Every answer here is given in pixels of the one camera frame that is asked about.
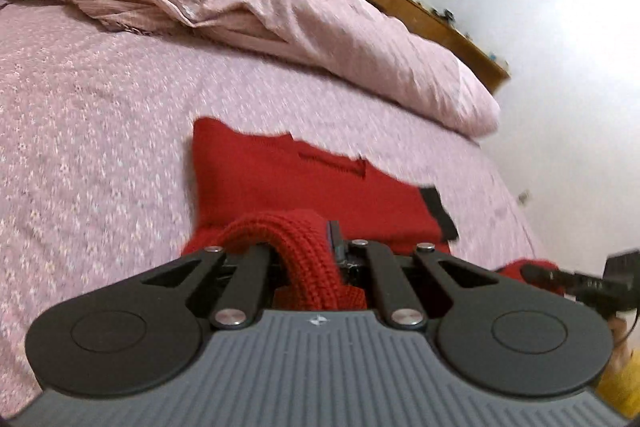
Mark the red knit cardigan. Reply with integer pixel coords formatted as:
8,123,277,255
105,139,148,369
180,116,561,313

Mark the person's right hand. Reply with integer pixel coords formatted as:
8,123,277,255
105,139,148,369
608,317,632,374

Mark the yellow garment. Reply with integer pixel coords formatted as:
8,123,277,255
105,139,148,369
597,350,640,419

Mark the pink floral bed sheet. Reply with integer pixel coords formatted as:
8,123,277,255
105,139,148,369
1,0,544,416

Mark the wooden side cabinet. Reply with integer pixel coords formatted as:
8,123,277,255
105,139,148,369
367,0,510,94

